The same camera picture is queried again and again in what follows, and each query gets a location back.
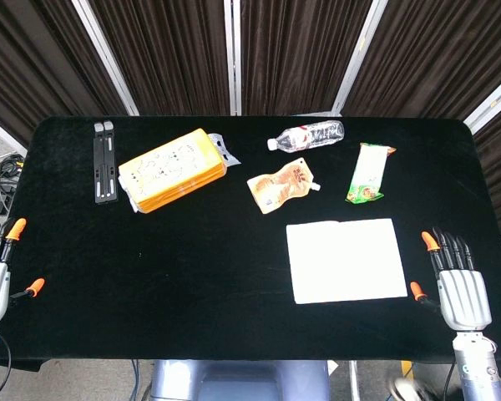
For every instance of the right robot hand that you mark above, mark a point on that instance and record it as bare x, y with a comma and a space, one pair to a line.
463, 296

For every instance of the white book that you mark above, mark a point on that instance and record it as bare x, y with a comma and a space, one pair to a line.
345, 260

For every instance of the clear plastic water bottle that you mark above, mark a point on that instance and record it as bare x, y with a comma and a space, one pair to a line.
307, 136

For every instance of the yellow snack package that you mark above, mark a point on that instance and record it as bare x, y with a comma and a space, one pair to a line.
173, 171

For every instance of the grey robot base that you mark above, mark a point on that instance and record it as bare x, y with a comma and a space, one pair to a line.
240, 380

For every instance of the green white snack packet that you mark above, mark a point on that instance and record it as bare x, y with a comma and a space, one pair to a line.
369, 173

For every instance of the black white sneaker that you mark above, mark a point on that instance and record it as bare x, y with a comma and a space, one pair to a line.
409, 390

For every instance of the orange spouted drink pouch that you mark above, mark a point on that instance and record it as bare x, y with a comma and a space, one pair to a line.
281, 186

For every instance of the black folding stand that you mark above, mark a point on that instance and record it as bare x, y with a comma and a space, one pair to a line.
105, 162

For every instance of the black tablecloth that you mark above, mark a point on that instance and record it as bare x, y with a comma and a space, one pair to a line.
108, 271

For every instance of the dark brown curtain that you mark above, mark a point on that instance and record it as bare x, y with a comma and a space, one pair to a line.
171, 54

